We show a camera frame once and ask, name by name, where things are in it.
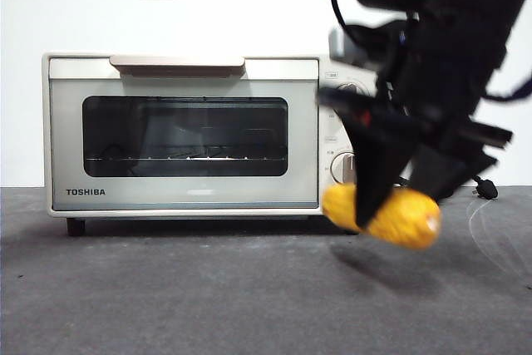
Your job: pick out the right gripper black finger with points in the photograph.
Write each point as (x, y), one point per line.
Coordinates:
(449, 172)
(378, 164)

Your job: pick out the yellow corn cob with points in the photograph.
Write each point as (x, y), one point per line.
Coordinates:
(407, 222)

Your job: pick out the cream Toshiba toaster oven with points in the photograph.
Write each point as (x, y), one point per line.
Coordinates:
(328, 130)

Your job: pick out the cream timer knob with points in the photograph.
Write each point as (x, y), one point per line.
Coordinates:
(341, 168)

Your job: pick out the cream temperature knob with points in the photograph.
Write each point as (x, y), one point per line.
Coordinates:
(351, 85)

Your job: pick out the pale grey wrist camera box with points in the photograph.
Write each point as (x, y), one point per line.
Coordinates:
(338, 45)

